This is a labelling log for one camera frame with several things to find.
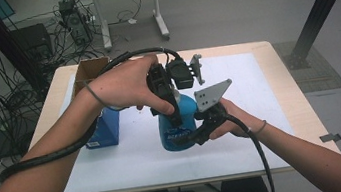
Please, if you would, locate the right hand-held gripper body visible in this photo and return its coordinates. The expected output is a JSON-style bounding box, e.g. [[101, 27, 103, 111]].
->
[[189, 77, 240, 138]]

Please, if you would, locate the tangle of black floor cables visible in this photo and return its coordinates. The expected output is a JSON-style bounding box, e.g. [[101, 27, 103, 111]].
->
[[0, 0, 125, 192]]

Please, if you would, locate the white desk frame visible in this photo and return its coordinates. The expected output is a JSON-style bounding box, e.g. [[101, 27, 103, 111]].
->
[[70, 0, 200, 54]]

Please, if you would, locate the white paper mat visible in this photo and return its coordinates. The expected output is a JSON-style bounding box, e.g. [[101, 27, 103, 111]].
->
[[46, 45, 300, 192]]

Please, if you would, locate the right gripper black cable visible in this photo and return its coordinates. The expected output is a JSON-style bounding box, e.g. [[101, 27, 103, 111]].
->
[[226, 109, 277, 192]]

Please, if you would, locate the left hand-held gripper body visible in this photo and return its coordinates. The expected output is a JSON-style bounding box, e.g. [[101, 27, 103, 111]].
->
[[142, 52, 211, 118]]

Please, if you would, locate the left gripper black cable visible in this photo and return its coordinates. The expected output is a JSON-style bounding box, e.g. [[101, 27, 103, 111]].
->
[[0, 43, 198, 184]]

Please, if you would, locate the black computer tower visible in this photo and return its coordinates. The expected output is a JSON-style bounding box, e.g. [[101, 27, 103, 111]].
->
[[57, 0, 95, 48]]

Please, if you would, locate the thin grey right wrist cord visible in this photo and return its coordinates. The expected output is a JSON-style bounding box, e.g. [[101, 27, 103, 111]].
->
[[246, 119, 270, 137]]

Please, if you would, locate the blue cardboard box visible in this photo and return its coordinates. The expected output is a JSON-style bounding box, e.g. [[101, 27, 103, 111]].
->
[[67, 55, 125, 152]]

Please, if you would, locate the black equipment case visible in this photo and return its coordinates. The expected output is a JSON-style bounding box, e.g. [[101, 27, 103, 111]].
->
[[8, 21, 55, 65]]

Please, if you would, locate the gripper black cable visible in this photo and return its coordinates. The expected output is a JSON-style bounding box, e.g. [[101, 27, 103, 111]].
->
[[226, 109, 277, 192], [0, 43, 198, 184]]

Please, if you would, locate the blue bottle with white cap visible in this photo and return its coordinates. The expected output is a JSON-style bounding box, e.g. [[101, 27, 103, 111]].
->
[[153, 86, 204, 155]]

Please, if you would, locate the black tape strip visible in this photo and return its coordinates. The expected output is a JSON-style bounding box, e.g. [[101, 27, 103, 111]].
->
[[322, 132, 341, 144]]

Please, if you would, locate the person's left hand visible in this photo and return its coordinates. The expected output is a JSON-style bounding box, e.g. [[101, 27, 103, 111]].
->
[[81, 51, 177, 127]]

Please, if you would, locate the dark floor plate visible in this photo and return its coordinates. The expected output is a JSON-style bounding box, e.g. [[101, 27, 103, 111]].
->
[[0, 124, 41, 159]]

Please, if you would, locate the person's right hand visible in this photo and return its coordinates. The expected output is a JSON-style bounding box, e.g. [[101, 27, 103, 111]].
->
[[204, 93, 266, 144]]

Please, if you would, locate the thin grey left wrist cord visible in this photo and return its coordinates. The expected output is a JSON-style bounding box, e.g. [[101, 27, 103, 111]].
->
[[83, 75, 128, 117]]

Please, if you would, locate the grey floor grate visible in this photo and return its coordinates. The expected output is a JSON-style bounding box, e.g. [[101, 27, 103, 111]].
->
[[271, 34, 341, 98]]

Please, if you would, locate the thin grey wrist cord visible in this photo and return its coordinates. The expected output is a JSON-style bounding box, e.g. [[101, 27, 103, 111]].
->
[[246, 119, 270, 137], [83, 75, 128, 117]]

